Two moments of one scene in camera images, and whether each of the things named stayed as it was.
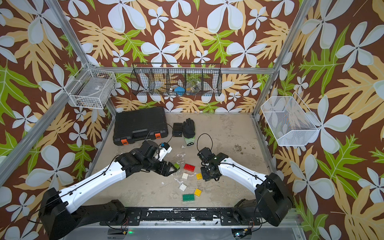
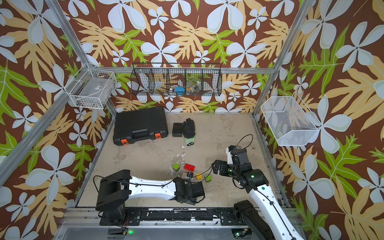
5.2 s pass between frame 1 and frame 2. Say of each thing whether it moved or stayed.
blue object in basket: stayed
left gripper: moved
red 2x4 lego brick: stayed
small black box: stayed
